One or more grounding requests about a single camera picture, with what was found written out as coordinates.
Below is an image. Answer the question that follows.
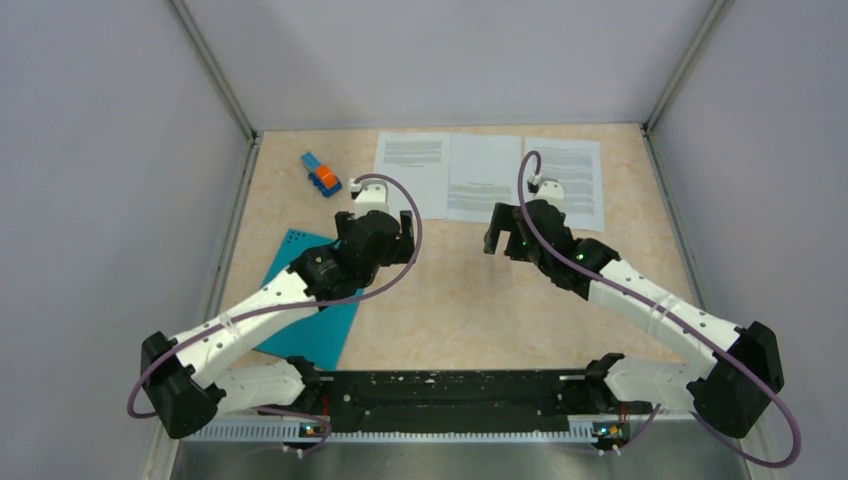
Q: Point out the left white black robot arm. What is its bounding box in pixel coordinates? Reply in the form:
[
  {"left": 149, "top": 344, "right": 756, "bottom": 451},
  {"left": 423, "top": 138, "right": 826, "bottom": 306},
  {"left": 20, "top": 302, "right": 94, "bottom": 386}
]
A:
[{"left": 131, "top": 210, "right": 423, "bottom": 439}]

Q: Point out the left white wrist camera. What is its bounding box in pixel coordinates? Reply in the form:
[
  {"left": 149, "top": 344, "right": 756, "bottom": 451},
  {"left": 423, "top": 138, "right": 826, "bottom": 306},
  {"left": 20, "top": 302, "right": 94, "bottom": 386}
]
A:
[{"left": 348, "top": 179, "right": 389, "bottom": 218}]

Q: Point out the printed paper sheet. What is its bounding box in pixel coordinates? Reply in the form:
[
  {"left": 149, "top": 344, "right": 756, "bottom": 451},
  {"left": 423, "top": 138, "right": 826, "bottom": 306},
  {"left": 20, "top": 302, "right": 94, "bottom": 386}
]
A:
[
  {"left": 447, "top": 134, "right": 522, "bottom": 224},
  {"left": 374, "top": 132, "right": 452, "bottom": 220},
  {"left": 524, "top": 137, "right": 605, "bottom": 233}
]

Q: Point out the white slotted cable duct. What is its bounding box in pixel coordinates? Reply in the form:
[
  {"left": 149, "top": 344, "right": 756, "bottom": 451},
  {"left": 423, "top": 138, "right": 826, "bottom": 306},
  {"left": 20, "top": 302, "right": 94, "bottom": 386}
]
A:
[{"left": 186, "top": 416, "right": 598, "bottom": 444}]

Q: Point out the aluminium frame post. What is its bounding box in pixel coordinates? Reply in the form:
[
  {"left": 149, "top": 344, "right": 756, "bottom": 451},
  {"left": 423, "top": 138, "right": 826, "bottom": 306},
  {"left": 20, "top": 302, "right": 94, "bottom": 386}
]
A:
[
  {"left": 166, "top": 0, "right": 258, "bottom": 142},
  {"left": 642, "top": 0, "right": 735, "bottom": 136}
]

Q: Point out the teal folder black inside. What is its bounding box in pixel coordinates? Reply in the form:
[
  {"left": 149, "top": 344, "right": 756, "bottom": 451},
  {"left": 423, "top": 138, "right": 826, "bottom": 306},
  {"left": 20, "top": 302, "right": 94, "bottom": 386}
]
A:
[{"left": 255, "top": 229, "right": 358, "bottom": 370}]

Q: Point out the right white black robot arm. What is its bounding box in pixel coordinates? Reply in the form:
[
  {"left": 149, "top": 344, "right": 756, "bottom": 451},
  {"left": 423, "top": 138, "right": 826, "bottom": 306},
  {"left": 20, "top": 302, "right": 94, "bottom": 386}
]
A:
[{"left": 484, "top": 200, "right": 784, "bottom": 439}]

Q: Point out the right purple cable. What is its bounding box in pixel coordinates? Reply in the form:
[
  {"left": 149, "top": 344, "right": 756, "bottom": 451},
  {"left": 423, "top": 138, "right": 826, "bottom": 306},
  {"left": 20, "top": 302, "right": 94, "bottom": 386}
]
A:
[{"left": 517, "top": 150, "right": 803, "bottom": 470}]

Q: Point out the right aluminium frame post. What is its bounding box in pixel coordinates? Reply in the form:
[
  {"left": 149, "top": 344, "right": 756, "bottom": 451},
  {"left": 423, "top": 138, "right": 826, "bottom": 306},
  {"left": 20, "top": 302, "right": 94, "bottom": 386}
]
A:
[{"left": 642, "top": 0, "right": 735, "bottom": 136}]

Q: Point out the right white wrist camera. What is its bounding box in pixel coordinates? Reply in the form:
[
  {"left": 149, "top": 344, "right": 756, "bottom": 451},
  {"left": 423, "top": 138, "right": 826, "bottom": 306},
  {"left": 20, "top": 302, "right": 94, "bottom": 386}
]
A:
[{"left": 527, "top": 174, "right": 565, "bottom": 208}]

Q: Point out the left aluminium frame post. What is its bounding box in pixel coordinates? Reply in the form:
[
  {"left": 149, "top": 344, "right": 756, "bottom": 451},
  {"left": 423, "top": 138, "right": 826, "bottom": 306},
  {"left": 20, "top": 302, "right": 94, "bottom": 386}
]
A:
[{"left": 166, "top": 0, "right": 258, "bottom": 142}]

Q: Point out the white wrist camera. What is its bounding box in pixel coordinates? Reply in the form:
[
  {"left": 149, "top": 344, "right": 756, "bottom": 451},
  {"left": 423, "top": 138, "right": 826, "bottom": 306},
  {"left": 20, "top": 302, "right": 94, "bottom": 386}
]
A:
[
  {"left": 527, "top": 174, "right": 565, "bottom": 208},
  {"left": 348, "top": 179, "right": 389, "bottom": 218}
]

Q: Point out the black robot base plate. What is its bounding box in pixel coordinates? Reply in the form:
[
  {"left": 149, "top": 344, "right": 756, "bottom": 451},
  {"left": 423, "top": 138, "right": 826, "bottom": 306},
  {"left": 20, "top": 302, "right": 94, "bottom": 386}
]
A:
[{"left": 288, "top": 369, "right": 653, "bottom": 433}]

